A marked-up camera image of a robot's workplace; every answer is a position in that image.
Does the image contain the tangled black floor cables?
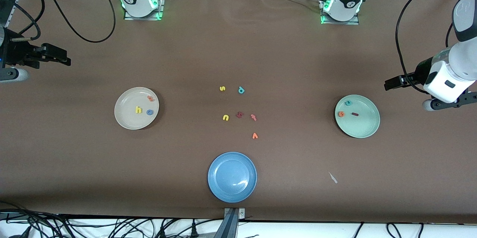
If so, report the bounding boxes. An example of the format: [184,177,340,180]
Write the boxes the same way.
[0,201,224,238]

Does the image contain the brown table cover sheet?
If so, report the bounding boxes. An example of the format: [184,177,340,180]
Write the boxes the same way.
[0,0,477,224]

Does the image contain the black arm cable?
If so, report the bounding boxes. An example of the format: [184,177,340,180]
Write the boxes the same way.
[395,0,477,95]
[11,0,117,43]

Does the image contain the aluminium camera post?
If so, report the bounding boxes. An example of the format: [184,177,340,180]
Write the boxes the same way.
[213,207,246,238]

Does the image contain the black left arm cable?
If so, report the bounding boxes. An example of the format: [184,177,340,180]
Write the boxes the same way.
[395,0,477,95]

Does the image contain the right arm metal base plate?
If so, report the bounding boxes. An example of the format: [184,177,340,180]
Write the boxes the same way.
[124,0,165,21]

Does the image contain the pale green round plate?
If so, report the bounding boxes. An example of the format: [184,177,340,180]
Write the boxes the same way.
[334,94,381,139]

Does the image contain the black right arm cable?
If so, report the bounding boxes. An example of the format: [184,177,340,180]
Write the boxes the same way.
[11,0,117,43]

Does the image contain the aluminium table edge rail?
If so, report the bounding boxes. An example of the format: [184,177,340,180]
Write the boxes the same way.
[6,0,28,30]

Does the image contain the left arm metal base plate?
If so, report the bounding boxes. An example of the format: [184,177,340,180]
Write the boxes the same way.
[320,0,360,25]

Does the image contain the beige round plate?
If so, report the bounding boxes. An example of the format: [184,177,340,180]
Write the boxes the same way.
[114,87,160,130]

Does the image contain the black floor cable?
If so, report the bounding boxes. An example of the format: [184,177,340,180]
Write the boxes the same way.
[350,222,365,238]
[386,222,404,238]

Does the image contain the blue round plate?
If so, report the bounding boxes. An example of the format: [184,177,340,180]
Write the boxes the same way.
[207,152,258,203]

